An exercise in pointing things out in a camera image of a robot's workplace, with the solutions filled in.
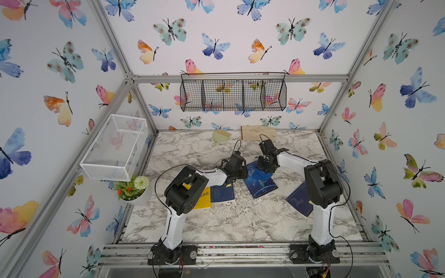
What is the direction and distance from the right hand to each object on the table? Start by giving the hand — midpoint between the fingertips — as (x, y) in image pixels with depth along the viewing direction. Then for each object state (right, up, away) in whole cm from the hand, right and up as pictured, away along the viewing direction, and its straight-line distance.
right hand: (261, 166), depth 100 cm
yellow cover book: (-31, -16, -12) cm, 37 cm away
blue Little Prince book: (-2, -8, -4) cm, 10 cm away
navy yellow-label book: (+17, -16, -12) cm, 26 cm away
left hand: (-7, -2, -3) cm, 8 cm away
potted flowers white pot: (-58, -14, -20) cm, 63 cm away
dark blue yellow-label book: (-22, -13, -10) cm, 27 cm away
